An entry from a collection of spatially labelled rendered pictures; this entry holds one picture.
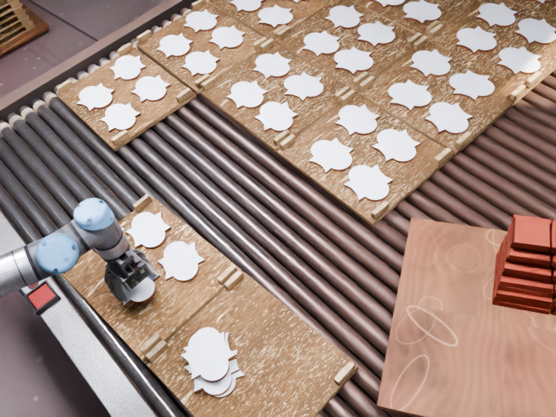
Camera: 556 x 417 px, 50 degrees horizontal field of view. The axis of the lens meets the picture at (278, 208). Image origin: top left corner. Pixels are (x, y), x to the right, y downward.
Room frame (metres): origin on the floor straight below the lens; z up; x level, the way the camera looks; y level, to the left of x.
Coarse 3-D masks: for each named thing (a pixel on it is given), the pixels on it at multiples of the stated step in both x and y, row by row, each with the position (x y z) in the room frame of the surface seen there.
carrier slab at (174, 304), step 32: (128, 224) 1.13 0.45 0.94; (96, 256) 1.04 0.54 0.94; (160, 256) 0.99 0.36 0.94; (224, 256) 0.95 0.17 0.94; (96, 288) 0.94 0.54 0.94; (160, 288) 0.89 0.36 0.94; (192, 288) 0.87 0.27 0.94; (224, 288) 0.85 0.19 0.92; (128, 320) 0.81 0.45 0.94; (160, 320) 0.79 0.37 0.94
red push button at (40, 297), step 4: (40, 288) 0.98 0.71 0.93; (44, 288) 0.98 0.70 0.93; (48, 288) 0.98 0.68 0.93; (36, 292) 0.97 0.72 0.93; (40, 292) 0.97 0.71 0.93; (44, 292) 0.97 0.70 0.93; (48, 292) 0.96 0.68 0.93; (52, 292) 0.96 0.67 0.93; (28, 296) 0.96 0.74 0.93; (32, 296) 0.96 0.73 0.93; (36, 296) 0.96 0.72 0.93; (40, 296) 0.95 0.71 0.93; (44, 296) 0.95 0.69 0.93; (48, 296) 0.95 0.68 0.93; (52, 296) 0.95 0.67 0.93; (32, 300) 0.95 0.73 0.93; (36, 300) 0.94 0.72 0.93; (40, 300) 0.94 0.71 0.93; (44, 300) 0.94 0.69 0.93; (48, 300) 0.93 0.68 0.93; (36, 304) 0.93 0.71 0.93; (40, 304) 0.93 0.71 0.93; (36, 308) 0.92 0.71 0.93
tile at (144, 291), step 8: (144, 280) 0.88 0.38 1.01; (152, 280) 0.87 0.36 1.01; (128, 288) 0.86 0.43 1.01; (136, 288) 0.86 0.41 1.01; (144, 288) 0.85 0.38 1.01; (152, 288) 0.85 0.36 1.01; (128, 296) 0.84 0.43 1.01; (136, 296) 0.83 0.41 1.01; (144, 296) 0.83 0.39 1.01; (152, 296) 0.83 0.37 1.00
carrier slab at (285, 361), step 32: (256, 288) 0.82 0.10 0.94; (192, 320) 0.77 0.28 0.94; (224, 320) 0.75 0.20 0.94; (256, 320) 0.73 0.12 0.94; (288, 320) 0.71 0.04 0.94; (256, 352) 0.64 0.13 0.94; (288, 352) 0.62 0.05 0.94; (320, 352) 0.61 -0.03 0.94; (192, 384) 0.60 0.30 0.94; (256, 384) 0.56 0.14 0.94; (288, 384) 0.55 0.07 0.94; (320, 384) 0.53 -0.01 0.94; (224, 416) 0.50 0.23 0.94; (256, 416) 0.49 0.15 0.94; (288, 416) 0.47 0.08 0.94
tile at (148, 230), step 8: (136, 216) 1.15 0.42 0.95; (144, 216) 1.14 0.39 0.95; (152, 216) 1.14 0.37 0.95; (160, 216) 1.13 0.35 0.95; (136, 224) 1.12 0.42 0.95; (144, 224) 1.11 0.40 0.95; (152, 224) 1.10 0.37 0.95; (160, 224) 1.10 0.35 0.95; (128, 232) 1.09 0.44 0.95; (136, 232) 1.09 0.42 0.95; (144, 232) 1.08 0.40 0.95; (152, 232) 1.07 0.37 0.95; (160, 232) 1.07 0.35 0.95; (136, 240) 1.06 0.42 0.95; (144, 240) 1.05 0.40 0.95; (152, 240) 1.05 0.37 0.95; (160, 240) 1.04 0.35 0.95; (136, 248) 1.04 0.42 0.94; (152, 248) 1.03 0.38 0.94
